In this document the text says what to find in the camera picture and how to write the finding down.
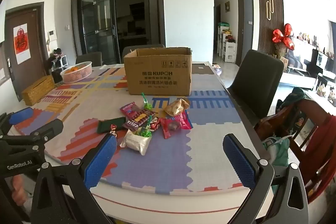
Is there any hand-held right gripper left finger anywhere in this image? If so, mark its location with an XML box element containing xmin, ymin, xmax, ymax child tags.
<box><xmin>31</xmin><ymin>132</ymin><xmax>118</xmax><ymax>224</ymax></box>

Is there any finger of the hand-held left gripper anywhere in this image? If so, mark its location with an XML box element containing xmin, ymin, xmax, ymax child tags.
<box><xmin>30</xmin><ymin>119</ymin><xmax>64</xmax><ymax>142</ymax></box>
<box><xmin>9</xmin><ymin>107</ymin><xmax>34</xmax><ymax>125</ymax></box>

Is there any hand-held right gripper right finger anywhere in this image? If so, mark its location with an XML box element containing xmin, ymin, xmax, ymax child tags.
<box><xmin>223</xmin><ymin>133</ymin><xmax>309</xmax><ymax>224</ymax></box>

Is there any dark green snack packet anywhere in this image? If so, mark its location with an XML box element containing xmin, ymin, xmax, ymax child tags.
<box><xmin>97</xmin><ymin>117</ymin><xmax>127</xmax><ymax>134</ymax></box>

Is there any white snack packet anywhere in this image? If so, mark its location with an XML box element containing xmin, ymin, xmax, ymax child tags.
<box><xmin>120</xmin><ymin>130</ymin><xmax>152</xmax><ymax>156</ymax></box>

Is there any green lollipop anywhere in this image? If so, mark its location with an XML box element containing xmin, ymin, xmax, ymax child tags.
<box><xmin>141</xmin><ymin>93</ymin><xmax>153</xmax><ymax>110</ymax></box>
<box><xmin>138</xmin><ymin>116</ymin><xmax>153</xmax><ymax>138</ymax></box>

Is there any purple snack packet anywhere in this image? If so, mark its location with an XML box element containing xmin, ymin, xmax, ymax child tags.
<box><xmin>120</xmin><ymin>102</ymin><xmax>158</xmax><ymax>132</ymax></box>

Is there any pink packet with dark window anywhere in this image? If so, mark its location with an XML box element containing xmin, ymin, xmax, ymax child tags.
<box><xmin>159</xmin><ymin>117</ymin><xmax>182</xmax><ymax>140</ymax></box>

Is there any tan biscuit packet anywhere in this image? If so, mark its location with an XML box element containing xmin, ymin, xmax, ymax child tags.
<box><xmin>164</xmin><ymin>98</ymin><xmax>191</xmax><ymax>117</ymax></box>

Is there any brown cardboard box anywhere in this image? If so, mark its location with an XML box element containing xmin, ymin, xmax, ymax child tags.
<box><xmin>123</xmin><ymin>47</ymin><xmax>193</xmax><ymax>96</ymax></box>

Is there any person's left hand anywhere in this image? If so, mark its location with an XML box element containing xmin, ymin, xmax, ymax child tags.
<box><xmin>12</xmin><ymin>175</ymin><xmax>28</xmax><ymax>206</ymax></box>

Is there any colourful patterned table mat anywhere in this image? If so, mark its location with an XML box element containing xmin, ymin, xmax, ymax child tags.
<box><xmin>16</xmin><ymin>61</ymin><xmax>246</xmax><ymax>193</ymax></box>

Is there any woven tissue box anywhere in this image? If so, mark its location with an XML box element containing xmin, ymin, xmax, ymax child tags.
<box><xmin>21</xmin><ymin>75</ymin><xmax>55</xmax><ymax>106</ymax></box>

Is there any teal cloth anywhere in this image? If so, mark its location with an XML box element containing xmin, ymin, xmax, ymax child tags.
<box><xmin>262</xmin><ymin>135</ymin><xmax>290</xmax><ymax>170</ymax></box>

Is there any brown entrance door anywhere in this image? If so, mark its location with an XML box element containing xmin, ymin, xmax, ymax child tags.
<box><xmin>5</xmin><ymin>2</ymin><xmax>51</xmax><ymax>102</ymax></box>

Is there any white plastic basket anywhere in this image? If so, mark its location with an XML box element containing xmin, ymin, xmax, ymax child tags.
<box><xmin>60</xmin><ymin>61</ymin><xmax>93</xmax><ymax>84</ymax></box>

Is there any red door poster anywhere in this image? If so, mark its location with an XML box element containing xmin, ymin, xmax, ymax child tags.
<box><xmin>13</xmin><ymin>24</ymin><xmax>31</xmax><ymax>65</ymax></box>

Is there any red wooden chair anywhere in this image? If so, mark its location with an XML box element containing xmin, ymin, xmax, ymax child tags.
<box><xmin>254</xmin><ymin>97</ymin><xmax>336</xmax><ymax>205</ymax></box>

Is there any brown placemat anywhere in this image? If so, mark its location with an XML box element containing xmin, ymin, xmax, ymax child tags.
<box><xmin>191</xmin><ymin>62</ymin><xmax>214</xmax><ymax>75</ymax></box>

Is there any white storage shelf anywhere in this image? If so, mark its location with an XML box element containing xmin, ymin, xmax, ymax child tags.
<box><xmin>217</xmin><ymin>21</ymin><xmax>237</xmax><ymax>63</ymax></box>

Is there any glass sliding door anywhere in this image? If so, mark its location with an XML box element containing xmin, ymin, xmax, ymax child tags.
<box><xmin>71</xmin><ymin>0</ymin><xmax>165</xmax><ymax>65</ymax></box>

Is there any black cabinet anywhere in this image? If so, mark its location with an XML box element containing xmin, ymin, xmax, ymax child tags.
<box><xmin>304</xmin><ymin>45</ymin><xmax>332</xmax><ymax>79</ymax></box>

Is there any red foil balloon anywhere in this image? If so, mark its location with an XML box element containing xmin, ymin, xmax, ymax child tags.
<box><xmin>272</xmin><ymin>23</ymin><xmax>295</xmax><ymax>51</ymax></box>

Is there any grey room door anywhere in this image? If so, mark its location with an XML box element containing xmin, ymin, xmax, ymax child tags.
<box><xmin>237</xmin><ymin>0</ymin><xmax>254</xmax><ymax>67</ymax></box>

